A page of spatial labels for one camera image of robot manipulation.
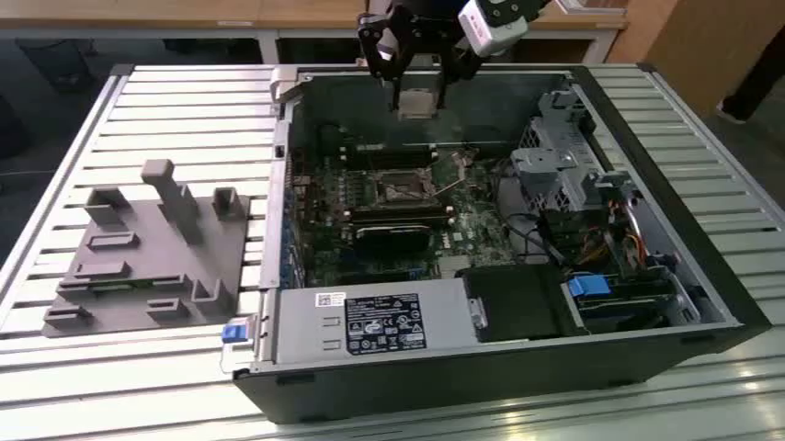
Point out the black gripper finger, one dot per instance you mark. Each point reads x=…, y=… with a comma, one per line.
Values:
x=376, y=50
x=443, y=69

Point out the silver-topped CPU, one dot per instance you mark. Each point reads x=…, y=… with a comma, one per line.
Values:
x=419, y=108

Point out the white-latched RAM slot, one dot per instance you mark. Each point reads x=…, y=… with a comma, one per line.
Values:
x=393, y=159
x=393, y=149

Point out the CPU socket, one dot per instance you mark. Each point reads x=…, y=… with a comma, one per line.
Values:
x=399, y=188

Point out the white document tray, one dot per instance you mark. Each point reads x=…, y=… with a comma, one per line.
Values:
x=589, y=4

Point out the metal drive cage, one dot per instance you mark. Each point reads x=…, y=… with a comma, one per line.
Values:
x=552, y=184

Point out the wooden desk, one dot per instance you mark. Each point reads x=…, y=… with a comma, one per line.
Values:
x=185, y=11

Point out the green motherboard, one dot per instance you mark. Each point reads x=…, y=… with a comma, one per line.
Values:
x=479, y=216

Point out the black graphics card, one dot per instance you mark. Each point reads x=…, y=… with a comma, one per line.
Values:
x=393, y=241

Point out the wooden cabinet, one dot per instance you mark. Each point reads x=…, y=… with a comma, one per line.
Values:
x=687, y=46

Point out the silver chipset heat sink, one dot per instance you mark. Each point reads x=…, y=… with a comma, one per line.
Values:
x=456, y=265

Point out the person in dark trousers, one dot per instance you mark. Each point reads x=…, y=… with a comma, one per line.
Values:
x=758, y=78

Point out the black waste bin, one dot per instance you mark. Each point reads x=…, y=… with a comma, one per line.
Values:
x=55, y=64

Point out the black fan shroud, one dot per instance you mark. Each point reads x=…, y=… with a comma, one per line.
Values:
x=521, y=303

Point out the blue disk carrier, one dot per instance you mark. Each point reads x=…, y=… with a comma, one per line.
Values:
x=589, y=287

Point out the gray parts rack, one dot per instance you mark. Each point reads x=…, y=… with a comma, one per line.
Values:
x=154, y=257

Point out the gray power supply unit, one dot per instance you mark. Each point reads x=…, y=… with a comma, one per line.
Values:
x=306, y=331

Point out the blue case latch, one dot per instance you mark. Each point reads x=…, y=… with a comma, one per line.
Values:
x=234, y=334

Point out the black open PC case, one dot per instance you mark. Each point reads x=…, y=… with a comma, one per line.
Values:
x=429, y=390

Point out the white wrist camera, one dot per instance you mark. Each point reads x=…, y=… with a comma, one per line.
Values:
x=491, y=32

